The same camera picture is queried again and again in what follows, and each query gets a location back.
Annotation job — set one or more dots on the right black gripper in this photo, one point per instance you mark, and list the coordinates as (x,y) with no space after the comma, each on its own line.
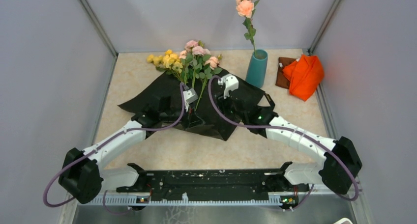
(223,102)

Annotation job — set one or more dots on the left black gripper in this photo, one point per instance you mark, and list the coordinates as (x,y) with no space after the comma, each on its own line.
(188,118)

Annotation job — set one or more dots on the black wrapping paper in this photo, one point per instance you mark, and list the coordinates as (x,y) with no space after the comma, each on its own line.
(205,120)

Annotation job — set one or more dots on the yellow flower bunch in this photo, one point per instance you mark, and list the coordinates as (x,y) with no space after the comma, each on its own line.
(171,64)

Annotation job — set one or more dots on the pink flower bunch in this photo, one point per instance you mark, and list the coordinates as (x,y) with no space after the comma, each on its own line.
(198,64)

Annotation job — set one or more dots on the black ribbon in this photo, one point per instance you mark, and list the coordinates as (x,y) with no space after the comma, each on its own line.
(270,101)

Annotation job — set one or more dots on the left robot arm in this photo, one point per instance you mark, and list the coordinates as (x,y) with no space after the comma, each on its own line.
(84,174)

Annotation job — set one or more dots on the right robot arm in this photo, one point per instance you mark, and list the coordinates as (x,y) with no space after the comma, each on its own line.
(335,162)

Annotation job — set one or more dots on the teal ceramic vase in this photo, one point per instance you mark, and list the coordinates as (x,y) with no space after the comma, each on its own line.
(257,67)

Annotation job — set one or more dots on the peach rose stem in vase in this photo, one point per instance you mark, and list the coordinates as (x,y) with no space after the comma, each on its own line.
(246,9)

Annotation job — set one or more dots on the brown cloth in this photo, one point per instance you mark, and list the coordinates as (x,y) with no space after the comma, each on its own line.
(281,80)

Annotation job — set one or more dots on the orange cloth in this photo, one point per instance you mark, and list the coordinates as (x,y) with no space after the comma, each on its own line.
(304,74)

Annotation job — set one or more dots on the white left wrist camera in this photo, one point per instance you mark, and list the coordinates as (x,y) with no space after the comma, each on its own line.
(190,96)

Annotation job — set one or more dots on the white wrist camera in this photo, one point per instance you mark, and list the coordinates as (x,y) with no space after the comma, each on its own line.
(190,96)
(230,83)

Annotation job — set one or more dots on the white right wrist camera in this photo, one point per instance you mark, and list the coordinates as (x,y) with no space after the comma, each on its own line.
(230,83)

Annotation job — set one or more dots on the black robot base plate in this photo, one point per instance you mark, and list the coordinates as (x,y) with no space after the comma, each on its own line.
(212,184)

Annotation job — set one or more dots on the grey cable duct rail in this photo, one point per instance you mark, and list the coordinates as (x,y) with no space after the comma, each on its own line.
(136,201)

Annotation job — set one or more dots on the left aluminium frame post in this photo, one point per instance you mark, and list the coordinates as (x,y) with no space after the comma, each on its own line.
(98,26)

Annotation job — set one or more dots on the aluminium frame post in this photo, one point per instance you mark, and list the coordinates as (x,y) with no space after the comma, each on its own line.
(98,26)
(325,24)

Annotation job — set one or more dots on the right aluminium frame post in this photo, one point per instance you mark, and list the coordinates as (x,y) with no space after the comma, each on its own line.
(325,24)

